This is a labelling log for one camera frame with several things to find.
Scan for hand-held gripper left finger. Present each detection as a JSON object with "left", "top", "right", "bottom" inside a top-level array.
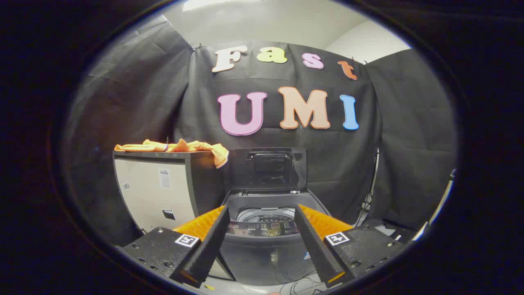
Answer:
[{"left": 123, "top": 205, "right": 230, "bottom": 288}]

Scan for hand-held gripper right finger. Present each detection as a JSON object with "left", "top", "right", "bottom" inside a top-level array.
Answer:
[{"left": 294, "top": 204, "right": 406, "bottom": 287}]

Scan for grey washing machine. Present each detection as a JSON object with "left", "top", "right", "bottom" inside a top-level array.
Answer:
[{"left": 213, "top": 189, "right": 333, "bottom": 286}]

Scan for orange shirt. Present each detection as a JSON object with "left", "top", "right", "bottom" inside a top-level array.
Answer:
[{"left": 114, "top": 138, "right": 230, "bottom": 169}]

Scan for black box with white label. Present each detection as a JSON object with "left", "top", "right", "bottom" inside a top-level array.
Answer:
[{"left": 360, "top": 219, "right": 426, "bottom": 244}]

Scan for grey cabinet with dark top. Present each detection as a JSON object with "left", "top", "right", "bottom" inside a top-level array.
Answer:
[{"left": 113, "top": 150, "right": 236, "bottom": 281}]

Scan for metal backdrop stand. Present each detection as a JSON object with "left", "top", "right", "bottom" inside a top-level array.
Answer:
[{"left": 354, "top": 150, "right": 380, "bottom": 228}]

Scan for white pole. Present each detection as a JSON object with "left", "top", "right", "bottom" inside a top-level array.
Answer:
[{"left": 413, "top": 170, "right": 456, "bottom": 240}]

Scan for thin floor cables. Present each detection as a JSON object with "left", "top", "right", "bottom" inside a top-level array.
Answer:
[{"left": 287, "top": 274, "right": 329, "bottom": 294}]

